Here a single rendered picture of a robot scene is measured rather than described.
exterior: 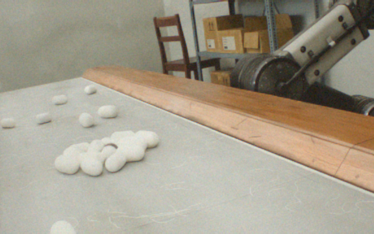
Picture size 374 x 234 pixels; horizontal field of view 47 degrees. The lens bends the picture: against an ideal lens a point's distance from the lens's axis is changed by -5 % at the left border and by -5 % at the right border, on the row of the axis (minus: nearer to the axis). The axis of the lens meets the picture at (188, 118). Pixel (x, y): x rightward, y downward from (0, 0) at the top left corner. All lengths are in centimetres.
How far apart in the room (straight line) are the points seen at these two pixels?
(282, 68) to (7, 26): 430
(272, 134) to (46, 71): 462
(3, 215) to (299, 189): 28
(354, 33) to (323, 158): 60
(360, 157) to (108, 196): 24
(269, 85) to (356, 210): 57
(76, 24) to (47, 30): 33
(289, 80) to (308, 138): 45
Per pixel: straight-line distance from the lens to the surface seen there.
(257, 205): 38
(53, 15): 508
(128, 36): 528
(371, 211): 36
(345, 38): 100
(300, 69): 93
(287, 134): 49
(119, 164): 50
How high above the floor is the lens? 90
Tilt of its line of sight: 13 degrees down
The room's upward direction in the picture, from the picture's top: 8 degrees counter-clockwise
